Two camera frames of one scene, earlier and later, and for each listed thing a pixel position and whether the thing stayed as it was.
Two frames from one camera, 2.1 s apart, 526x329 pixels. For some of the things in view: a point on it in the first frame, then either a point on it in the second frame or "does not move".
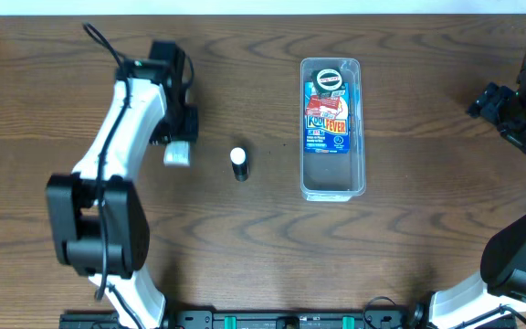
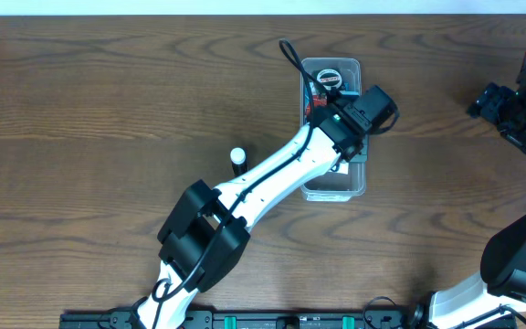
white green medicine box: [177, 153] to [342, 168]
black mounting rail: [256, 319] does not move
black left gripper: [186, 123] to [325, 98]
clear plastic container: [332, 121] does not move
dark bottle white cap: [239, 157] does not move
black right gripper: [497, 108] does not move
